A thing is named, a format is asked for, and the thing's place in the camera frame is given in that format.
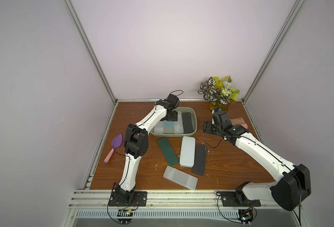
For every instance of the pink comb brush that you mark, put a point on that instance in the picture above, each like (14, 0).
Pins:
(239, 121)

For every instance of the artificial plant in vase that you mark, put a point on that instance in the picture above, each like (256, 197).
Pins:
(219, 92)

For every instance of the dark grey pencil case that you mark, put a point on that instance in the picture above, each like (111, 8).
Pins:
(200, 159)

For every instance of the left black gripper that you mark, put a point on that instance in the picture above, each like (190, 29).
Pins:
(175, 117)

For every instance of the right circuit board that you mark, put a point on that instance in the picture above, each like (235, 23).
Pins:
(246, 216)

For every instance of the aluminium front rail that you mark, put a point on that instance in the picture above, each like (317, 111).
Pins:
(186, 199)

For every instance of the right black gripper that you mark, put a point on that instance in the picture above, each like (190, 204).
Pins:
(208, 127)

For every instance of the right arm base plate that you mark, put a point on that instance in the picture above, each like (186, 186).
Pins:
(236, 199)

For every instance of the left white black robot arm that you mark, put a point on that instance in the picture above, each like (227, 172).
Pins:
(136, 143)

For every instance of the translucent pencil case front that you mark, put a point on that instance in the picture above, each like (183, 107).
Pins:
(180, 178)

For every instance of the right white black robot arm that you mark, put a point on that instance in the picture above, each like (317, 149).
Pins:
(292, 183)

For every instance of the teal silicone pencil case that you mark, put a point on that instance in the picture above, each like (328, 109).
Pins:
(168, 127)

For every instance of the purple pink spatula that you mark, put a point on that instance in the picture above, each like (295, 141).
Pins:
(116, 143)

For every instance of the white light-blue pencil case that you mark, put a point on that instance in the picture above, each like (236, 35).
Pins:
(187, 153)

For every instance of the grey-green plastic storage box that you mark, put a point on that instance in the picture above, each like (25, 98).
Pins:
(194, 123)

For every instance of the left circuit board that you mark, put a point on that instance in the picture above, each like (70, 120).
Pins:
(124, 216)

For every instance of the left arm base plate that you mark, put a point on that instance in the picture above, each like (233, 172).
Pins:
(134, 199)

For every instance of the black pencil case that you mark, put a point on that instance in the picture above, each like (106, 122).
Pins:
(187, 122)

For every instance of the circuit board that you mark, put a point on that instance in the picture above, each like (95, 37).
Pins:
(246, 216)
(124, 216)

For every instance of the dark green pencil case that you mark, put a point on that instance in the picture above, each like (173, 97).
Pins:
(168, 152)

